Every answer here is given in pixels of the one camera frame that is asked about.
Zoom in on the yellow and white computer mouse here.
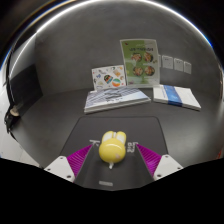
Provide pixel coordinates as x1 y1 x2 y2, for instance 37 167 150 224
98 130 128 170

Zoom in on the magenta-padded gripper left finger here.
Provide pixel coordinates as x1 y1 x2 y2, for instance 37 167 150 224
43 143 96 184

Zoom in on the white sticker sheet card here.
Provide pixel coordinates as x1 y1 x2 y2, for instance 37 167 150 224
91 64 127 92

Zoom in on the grey striped magazine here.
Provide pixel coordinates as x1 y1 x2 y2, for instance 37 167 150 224
83 86 152 115

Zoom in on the white book with blue stripe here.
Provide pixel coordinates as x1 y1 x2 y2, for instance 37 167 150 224
152 84 202 112

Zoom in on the black mouse pad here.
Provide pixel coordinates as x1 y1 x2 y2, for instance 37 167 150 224
59 115 170 191

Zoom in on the green food poster card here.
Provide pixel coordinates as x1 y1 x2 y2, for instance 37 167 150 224
119 38 160 89

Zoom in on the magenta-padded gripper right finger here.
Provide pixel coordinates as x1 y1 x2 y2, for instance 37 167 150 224
133 143 184 182

